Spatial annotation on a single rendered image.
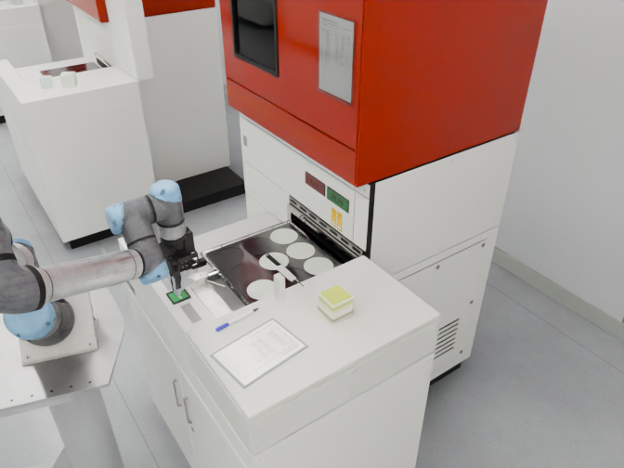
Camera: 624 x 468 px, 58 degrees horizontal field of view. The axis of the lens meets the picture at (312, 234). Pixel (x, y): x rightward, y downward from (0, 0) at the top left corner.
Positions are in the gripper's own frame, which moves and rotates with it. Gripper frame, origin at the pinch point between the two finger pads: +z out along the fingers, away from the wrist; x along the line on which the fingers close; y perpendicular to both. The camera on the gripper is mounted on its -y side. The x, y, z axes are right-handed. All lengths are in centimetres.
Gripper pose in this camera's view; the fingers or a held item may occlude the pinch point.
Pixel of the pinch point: (175, 292)
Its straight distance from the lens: 169.5
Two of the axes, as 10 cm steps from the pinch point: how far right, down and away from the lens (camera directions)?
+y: 8.2, -3.2, 4.7
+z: 0.0, 8.3, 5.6
